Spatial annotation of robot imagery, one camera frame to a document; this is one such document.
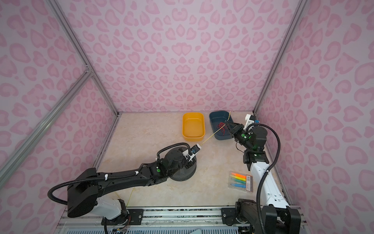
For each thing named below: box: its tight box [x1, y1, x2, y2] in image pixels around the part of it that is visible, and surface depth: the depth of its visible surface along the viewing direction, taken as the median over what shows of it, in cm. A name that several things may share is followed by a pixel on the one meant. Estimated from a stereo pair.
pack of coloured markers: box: [227, 170, 254, 194], surface depth 86 cm
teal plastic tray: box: [209, 110, 234, 141], surface depth 112 cm
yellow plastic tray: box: [182, 112, 206, 142], surface depth 111 cm
